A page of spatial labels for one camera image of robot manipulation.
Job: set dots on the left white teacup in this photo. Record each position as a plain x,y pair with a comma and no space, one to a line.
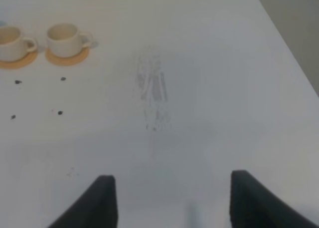
14,45

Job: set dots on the right white teacup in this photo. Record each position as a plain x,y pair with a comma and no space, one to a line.
66,40

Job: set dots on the right orange coaster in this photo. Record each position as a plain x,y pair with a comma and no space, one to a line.
69,61

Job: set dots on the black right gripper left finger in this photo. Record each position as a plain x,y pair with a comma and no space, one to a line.
96,208

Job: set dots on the orange coaster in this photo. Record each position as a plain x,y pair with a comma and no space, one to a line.
27,60
69,61

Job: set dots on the white teacup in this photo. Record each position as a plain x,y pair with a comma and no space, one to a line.
66,40
14,45

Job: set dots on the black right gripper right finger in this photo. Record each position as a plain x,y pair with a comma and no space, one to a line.
252,205

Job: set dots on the left orange coaster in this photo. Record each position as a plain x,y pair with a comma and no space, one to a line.
27,60

